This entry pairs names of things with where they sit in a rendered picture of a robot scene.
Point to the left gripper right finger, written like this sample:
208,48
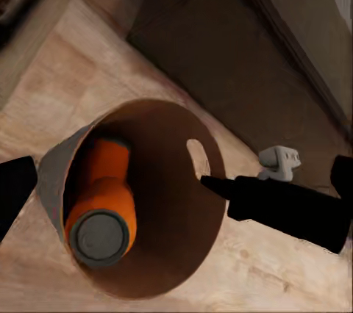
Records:
342,179

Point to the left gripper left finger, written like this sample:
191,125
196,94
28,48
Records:
18,178

